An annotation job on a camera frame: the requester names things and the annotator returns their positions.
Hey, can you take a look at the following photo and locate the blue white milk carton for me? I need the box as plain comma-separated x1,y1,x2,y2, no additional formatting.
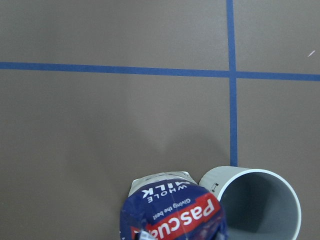
119,171,229,240

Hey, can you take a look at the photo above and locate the grey white ribbed mug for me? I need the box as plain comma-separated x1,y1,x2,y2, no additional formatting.
199,166,302,240

